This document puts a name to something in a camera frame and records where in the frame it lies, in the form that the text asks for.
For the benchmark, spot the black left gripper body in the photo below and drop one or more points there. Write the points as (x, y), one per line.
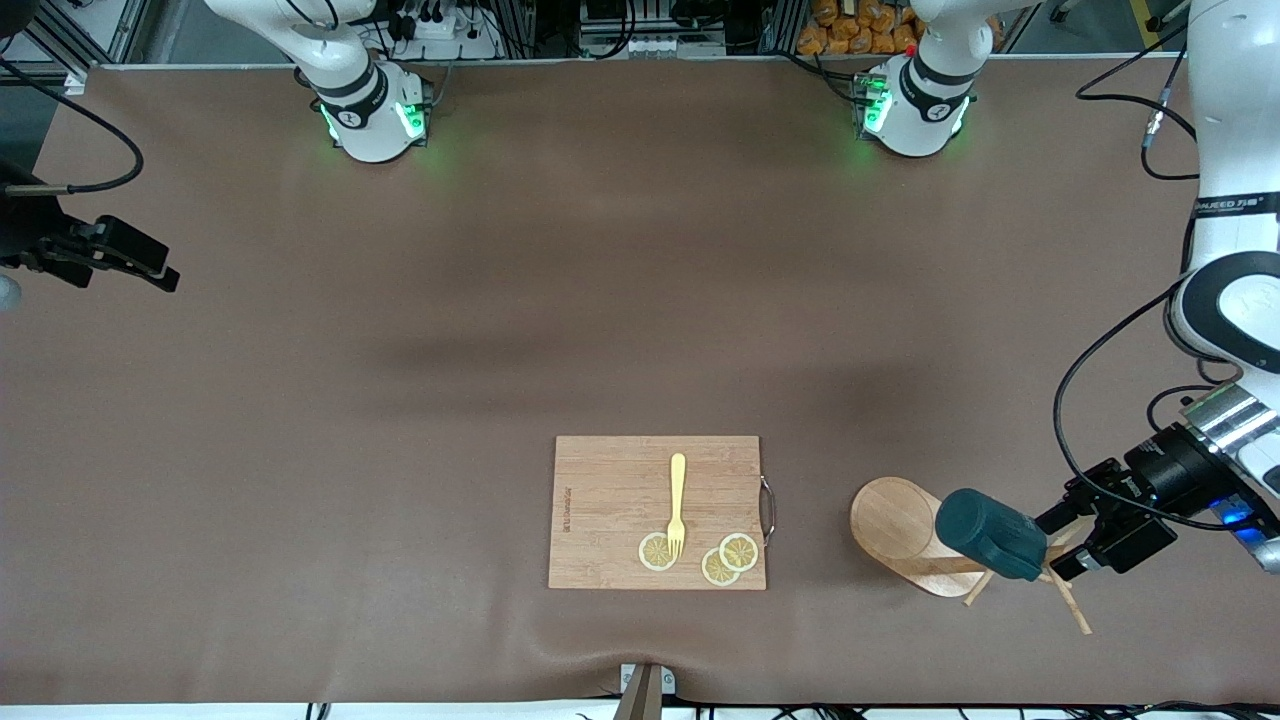
(1176, 473)

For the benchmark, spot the bamboo cutting board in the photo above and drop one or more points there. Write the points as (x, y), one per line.
(610, 510)

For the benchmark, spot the aluminium camera post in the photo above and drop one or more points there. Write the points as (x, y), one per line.
(642, 692)

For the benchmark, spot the lemon slice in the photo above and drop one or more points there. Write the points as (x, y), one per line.
(741, 551)
(652, 553)
(714, 572)

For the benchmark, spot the grey equipment box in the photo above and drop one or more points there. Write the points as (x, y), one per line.
(650, 45)

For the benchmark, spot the bag of orange fruit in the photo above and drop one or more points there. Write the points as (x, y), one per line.
(850, 30)

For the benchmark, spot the teal mug with yellow inside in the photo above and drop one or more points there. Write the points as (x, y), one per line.
(990, 535)

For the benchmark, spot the yellow plastic fork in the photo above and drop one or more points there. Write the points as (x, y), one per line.
(678, 490)

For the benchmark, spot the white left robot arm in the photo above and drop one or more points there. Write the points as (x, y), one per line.
(1235, 150)

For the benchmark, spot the white power strip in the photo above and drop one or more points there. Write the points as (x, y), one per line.
(440, 30)

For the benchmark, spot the wooden mug tree rack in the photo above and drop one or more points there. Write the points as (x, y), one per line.
(890, 520)

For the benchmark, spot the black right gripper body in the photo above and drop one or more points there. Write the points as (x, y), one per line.
(28, 228)

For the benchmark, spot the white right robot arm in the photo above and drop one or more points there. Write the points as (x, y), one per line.
(350, 90)

